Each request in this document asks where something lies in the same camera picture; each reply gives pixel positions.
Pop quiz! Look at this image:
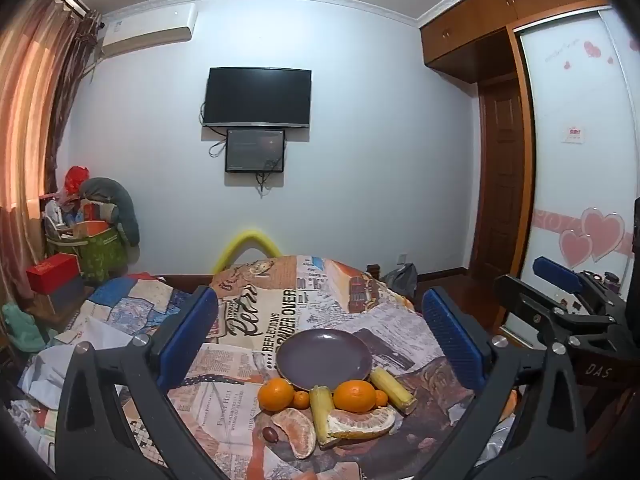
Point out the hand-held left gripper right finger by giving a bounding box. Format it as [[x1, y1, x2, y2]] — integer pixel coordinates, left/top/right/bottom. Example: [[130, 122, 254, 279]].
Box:
[[415, 286, 587, 480]]

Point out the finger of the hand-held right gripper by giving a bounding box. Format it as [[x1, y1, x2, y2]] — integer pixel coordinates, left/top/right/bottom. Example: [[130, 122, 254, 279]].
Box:
[[532, 256, 628, 311], [492, 274, 618, 356]]

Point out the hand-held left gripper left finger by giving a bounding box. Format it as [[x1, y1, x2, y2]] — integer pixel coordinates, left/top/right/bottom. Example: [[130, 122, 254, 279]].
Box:
[[54, 285, 222, 480]]

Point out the yellow corn cob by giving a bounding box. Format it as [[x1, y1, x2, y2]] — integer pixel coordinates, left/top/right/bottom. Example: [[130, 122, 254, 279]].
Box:
[[370, 367, 417, 415], [309, 385, 341, 450]]

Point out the small orange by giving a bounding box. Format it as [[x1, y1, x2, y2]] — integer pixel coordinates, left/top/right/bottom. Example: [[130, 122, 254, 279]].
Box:
[[258, 378, 296, 414]]

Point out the large orange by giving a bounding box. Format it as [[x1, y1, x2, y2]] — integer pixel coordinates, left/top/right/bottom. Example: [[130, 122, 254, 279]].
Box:
[[333, 380, 377, 413]]

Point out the peeled pomelo segment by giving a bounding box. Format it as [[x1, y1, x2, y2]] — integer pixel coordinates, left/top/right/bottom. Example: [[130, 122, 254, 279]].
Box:
[[326, 406, 397, 442], [270, 407, 317, 460]]

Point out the purple plate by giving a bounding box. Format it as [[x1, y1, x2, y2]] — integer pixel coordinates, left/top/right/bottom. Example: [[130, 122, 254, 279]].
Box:
[[276, 329, 373, 392]]

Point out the blue patchwork quilt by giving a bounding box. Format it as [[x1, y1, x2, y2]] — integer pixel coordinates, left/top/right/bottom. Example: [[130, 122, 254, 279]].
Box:
[[55, 274, 211, 346]]

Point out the black bag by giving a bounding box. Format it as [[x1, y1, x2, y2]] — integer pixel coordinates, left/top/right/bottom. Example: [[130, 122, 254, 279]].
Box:
[[382, 263, 418, 306]]

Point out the white wardrobe with heart stickers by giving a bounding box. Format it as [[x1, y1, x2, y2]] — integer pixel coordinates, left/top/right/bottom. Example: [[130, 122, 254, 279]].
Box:
[[515, 7, 640, 351]]

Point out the brown wooden door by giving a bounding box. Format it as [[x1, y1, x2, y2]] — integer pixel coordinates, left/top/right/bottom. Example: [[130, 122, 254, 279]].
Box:
[[470, 77, 536, 281]]

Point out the newspaper print blanket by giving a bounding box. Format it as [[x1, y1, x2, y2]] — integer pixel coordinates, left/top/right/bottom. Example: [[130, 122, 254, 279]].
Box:
[[10, 255, 516, 480]]

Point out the yellow foam tube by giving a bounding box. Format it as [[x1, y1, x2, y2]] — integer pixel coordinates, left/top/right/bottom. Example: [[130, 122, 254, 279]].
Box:
[[212, 229, 283, 276]]

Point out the green fabric basket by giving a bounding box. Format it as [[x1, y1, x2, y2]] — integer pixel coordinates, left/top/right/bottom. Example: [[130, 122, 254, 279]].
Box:
[[46, 225, 130, 283]]

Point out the grey box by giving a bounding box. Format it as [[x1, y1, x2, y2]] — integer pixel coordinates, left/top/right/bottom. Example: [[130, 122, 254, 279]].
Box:
[[47, 277, 86, 316]]

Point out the white cloth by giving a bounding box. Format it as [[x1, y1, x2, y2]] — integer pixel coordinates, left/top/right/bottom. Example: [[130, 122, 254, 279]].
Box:
[[17, 320, 151, 411]]

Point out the orange cardboard box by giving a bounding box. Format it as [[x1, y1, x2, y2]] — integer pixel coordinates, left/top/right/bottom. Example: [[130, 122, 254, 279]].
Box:
[[72, 220, 111, 238]]

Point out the red box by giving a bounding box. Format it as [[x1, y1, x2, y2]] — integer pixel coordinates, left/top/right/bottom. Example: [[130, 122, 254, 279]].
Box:
[[26, 253, 81, 293]]

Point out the teal cloth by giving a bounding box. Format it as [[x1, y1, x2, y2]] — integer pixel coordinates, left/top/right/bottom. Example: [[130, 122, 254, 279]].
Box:
[[0, 302, 58, 366]]

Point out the red plastic bag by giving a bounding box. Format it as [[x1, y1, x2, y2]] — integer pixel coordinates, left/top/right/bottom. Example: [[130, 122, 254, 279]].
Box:
[[64, 166, 91, 195]]

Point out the wooden overhead cabinet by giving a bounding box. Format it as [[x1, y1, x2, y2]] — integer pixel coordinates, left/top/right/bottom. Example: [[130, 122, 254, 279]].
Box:
[[419, 0, 608, 83]]

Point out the orange striped curtain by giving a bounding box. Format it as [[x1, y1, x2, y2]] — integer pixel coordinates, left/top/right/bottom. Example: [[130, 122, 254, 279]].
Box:
[[0, 0, 81, 311]]

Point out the brown sheer curtain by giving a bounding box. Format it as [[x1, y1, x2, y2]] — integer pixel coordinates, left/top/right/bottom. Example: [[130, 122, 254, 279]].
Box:
[[45, 10, 103, 196]]

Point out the white air conditioner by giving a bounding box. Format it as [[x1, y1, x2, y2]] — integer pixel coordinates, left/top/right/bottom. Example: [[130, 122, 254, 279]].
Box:
[[100, 3, 198, 57]]

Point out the dark wooden bed frame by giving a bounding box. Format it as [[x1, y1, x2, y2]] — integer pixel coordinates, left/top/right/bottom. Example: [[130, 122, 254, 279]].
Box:
[[152, 272, 216, 293]]

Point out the black cable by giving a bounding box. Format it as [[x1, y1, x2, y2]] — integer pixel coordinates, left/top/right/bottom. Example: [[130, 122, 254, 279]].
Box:
[[256, 160, 281, 196]]

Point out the small black wall monitor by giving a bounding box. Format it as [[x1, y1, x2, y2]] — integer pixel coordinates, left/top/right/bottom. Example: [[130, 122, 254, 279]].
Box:
[[224, 128, 286, 174]]

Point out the black wall television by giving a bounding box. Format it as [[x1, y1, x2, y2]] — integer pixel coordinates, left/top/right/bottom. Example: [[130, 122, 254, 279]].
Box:
[[202, 66, 313, 130]]

